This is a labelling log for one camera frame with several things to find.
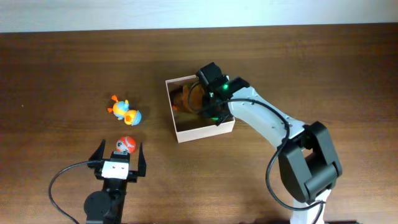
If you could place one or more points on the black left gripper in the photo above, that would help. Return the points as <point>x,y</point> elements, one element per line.
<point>132,176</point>

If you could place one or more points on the pink cardboard box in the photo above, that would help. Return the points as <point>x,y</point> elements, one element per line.
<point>189,127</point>

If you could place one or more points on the orange blue duck toy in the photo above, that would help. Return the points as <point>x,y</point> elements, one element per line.
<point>122,111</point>

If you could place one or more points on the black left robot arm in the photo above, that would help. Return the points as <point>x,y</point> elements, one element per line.
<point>106,206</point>

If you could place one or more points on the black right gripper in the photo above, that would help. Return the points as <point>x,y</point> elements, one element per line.
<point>206,111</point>

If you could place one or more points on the brown plush chicken toy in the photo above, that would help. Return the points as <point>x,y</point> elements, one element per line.
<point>187,98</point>

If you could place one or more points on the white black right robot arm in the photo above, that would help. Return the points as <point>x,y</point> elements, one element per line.
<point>308,162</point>

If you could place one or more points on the red white ball toy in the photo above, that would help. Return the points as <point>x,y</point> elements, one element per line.
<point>126,144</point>

